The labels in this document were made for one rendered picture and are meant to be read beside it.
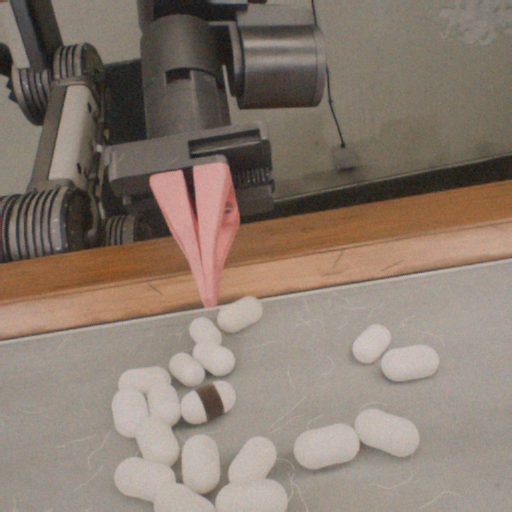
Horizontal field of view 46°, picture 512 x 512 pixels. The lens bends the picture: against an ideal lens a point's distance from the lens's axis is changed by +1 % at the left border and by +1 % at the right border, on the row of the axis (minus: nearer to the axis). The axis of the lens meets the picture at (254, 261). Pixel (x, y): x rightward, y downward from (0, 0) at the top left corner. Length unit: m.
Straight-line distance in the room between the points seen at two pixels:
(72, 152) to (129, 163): 0.42
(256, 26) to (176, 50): 0.07
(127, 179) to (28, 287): 0.23
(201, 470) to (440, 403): 0.15
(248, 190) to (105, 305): 0.19
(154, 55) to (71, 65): 0.50
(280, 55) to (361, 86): 2.03
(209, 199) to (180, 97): 0.08
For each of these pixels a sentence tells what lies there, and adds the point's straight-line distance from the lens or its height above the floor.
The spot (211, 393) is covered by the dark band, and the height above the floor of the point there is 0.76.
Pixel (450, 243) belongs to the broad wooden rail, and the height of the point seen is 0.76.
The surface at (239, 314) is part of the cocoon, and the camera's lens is 0.46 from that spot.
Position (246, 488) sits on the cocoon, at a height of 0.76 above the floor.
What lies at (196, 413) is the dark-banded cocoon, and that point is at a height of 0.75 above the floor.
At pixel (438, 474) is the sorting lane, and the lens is 0.35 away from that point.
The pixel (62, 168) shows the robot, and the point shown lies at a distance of 0.77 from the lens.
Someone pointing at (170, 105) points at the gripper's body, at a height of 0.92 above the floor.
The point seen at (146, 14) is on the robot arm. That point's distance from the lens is 0.50.
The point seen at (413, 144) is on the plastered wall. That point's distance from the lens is 2.59.
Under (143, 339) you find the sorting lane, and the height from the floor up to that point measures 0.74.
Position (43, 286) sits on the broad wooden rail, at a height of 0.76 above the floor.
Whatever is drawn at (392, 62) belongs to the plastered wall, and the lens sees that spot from 2.49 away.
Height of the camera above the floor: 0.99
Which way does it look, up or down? 26 degrees down
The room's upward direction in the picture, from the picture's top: 10 degrees counter-clockwise
